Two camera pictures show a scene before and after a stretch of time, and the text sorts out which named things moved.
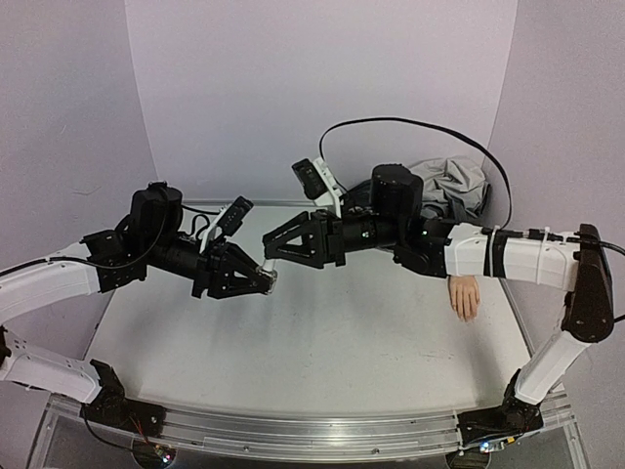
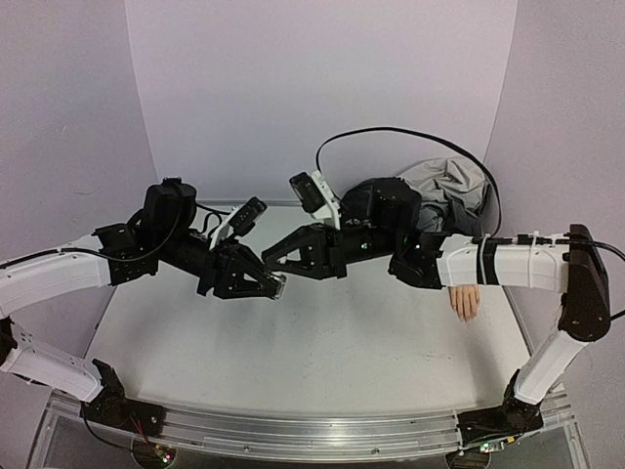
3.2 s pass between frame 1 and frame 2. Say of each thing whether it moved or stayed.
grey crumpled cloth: stayed
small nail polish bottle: moved
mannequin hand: stayed
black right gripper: moved
